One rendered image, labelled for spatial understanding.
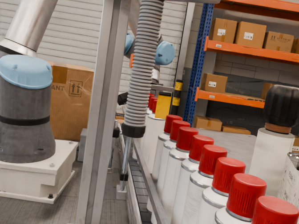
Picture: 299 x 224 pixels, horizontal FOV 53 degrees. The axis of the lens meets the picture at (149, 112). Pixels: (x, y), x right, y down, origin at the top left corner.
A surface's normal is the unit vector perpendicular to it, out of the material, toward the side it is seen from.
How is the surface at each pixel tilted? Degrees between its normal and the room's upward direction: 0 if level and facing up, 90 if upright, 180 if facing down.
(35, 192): 90
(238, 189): 90
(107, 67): 90
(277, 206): 3
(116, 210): 0
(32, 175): 90
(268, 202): 2
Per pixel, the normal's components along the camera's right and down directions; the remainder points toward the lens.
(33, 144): 0.65, -0.05
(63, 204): 0.15, -0.98
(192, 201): -0.81, -0.04
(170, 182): -0.64, 0.03
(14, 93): -0.07, 0.22
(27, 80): 0.40, 0.22
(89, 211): 0.14, 0.18
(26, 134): 0.44, -0.04
